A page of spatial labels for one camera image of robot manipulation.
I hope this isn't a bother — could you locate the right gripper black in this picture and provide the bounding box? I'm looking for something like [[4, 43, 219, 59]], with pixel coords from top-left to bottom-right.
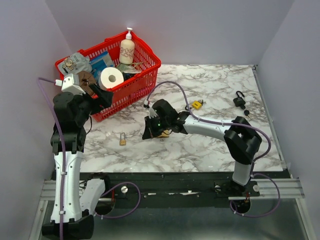
[[142, 114, 170, 140]]

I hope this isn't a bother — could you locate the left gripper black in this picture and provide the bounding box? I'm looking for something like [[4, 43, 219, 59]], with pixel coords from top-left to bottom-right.
[[73, 82, 115, 126]]

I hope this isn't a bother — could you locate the large brass padlock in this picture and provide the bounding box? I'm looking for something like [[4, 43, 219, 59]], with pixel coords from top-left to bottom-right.
[[157, 129, 171, 138]]

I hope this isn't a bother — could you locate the small brass padlock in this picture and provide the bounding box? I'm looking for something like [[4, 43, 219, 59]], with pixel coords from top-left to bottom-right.
[[119, 132, 127, 146]]

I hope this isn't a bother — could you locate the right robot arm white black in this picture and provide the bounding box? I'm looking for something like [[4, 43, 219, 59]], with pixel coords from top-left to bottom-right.
[[142, 99, 262, 196]]

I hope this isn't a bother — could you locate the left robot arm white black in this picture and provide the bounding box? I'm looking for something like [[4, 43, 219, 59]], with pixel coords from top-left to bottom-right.
[[41, 84, 113, 240]]

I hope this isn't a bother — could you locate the white toilet paper roll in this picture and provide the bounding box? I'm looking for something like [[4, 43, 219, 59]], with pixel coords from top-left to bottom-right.
[[98, 67, 124, 90]]

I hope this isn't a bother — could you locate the brown tape roll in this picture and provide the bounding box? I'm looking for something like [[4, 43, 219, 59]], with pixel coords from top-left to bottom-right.
[[75, 70, 97, 99]]

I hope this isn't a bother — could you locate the blue plastic package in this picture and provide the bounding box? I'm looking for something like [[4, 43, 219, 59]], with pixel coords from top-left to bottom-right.
[[89, 51, 115, 73]]

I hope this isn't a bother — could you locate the green patterned packet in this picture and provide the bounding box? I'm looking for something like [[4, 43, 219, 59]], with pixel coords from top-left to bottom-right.
[[116, 62, 142, 74]]

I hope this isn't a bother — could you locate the grey cartoon pouch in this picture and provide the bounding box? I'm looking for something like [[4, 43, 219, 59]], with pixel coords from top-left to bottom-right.
[[57, 52, 92, 79]]

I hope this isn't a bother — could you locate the red plastic basket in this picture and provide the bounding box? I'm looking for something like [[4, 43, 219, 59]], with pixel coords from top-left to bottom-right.
[[54, 30, 162, 123]]

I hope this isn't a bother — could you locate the yellow padlock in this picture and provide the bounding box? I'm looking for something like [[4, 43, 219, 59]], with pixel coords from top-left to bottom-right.
[[191, 100, 204, 110]]

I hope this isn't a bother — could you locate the cream lotion pump bottle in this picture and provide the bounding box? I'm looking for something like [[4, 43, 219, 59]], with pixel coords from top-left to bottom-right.
[[119, 27, 135, 65]]

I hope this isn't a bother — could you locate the black padlock with keys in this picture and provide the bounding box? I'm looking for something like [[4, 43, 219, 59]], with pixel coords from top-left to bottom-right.
[[233, 90, 251, 119]]

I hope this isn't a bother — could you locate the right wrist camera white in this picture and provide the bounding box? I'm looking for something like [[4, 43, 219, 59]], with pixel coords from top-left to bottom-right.
[[143, 99, 159, 119]]

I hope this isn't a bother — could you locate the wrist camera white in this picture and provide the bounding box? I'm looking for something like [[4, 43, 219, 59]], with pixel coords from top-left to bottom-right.
[[143, 99, 159, 119], [54, 73, 86, 95]]

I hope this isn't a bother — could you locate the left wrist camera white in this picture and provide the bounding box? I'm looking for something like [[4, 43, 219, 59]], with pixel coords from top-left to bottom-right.
[[54, 73, 86, 95]]

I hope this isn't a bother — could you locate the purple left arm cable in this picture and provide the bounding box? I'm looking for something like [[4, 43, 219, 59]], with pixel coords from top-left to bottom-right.
[[37, 76, 141, 240]]

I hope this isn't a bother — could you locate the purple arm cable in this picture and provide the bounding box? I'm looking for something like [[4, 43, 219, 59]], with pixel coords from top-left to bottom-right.
[[143, 81, 282, 218], [37, 76, 141, 240]]

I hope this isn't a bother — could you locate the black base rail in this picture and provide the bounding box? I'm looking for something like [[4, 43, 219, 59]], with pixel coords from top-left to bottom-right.
[[49, 171, 261, 208]]

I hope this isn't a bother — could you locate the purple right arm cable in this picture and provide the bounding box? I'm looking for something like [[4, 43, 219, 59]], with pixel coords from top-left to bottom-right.
[[143, 81, 282, 218]]

